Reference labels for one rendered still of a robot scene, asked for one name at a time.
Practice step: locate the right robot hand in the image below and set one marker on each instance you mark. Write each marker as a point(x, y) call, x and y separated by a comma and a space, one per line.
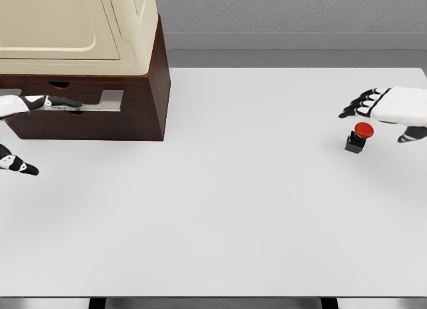
point(400, 103)

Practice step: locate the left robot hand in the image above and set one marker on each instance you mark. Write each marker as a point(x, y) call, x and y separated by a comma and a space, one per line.
point(13, 103)

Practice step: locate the red push-button switch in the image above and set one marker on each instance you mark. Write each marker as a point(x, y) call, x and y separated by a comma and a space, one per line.
point(360, 132)

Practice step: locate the plain brown wooden drawer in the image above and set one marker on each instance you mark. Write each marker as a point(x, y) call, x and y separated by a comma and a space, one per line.
point(100, 123)

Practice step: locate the brown wooden cabinet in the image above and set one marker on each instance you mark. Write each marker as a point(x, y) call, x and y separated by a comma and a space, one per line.
point(156, 98)

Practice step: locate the cream appliance housing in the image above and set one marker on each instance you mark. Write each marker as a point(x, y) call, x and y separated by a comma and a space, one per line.
point(66, 25)

